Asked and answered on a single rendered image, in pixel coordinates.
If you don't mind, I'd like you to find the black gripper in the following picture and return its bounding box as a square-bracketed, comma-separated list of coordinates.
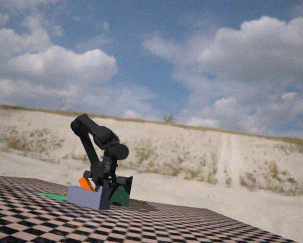
[83, 159, 132, 201]

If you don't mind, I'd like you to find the orange l-shaped part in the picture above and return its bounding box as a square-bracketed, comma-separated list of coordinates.
[78, 177, 94, 191]

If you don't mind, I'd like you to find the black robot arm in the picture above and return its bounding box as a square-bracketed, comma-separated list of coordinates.
[70, 113, 129, 178]

